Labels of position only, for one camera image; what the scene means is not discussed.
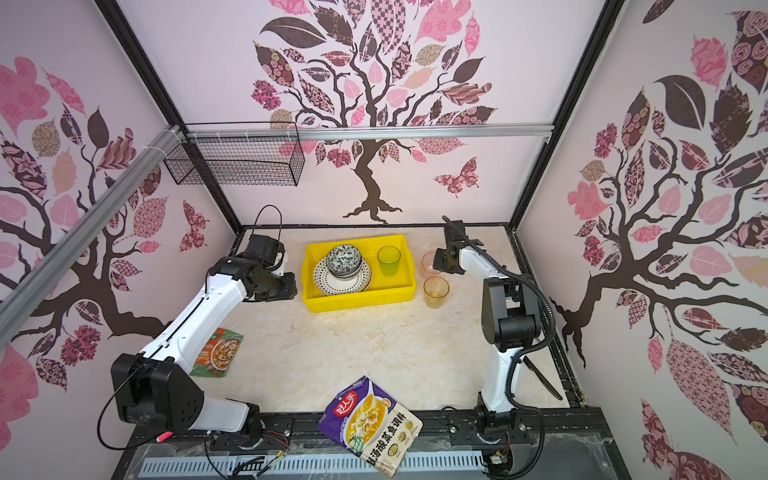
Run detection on pink translucent cup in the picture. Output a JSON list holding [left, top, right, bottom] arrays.
[[420, 251, 442, 278]]

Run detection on black corrugated cable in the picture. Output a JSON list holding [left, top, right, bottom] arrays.
[[442, 215, 558, 480]]

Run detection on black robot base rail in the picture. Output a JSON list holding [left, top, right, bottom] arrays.
[[112, 407, 630, 479]]

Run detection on white vent grille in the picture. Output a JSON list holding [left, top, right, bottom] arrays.
[[137, 451, 484, 479]]

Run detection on green patterned bowl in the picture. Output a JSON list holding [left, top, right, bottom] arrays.
[[326, 244, 363, 279]]

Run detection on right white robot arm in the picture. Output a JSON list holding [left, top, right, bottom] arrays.
[[433, 220, 543, 427]]

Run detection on green translucent cup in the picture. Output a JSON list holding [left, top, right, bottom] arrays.
[[377, 245, 402, 277]]

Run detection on aluminium rail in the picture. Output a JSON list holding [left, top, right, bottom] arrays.
[[1, 125, 184, 345], [186, 123, 554, 141]]

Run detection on yellow dotted plate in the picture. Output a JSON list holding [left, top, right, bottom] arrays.
[[313, 257, 372, 296]]

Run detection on aluminium rail left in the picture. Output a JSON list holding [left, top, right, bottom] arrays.
[[1, 125, 184, 345]]

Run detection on aluminium rail back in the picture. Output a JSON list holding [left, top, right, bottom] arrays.
[[186, 123, 554, 141]]

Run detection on pink marker pen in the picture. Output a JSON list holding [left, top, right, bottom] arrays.
[[156, 431, 173, 443]]

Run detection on black wire basket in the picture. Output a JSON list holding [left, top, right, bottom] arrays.
[[164, 120, 305, 187]]

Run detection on green food packet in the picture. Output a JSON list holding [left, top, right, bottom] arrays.
[[190, 328, 243, 378]]

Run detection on purple seasoning packet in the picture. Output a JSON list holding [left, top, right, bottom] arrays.
[[318, 376, 423, 479]]

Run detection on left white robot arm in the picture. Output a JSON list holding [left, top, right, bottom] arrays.
[[111, 234, 297, 436]]

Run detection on yellow plastic bin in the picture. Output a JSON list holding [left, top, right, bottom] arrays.
[[301, 234, 417, 313]]

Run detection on yellow translucent cup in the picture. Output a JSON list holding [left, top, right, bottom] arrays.
[[423, 276, 450, 309]]

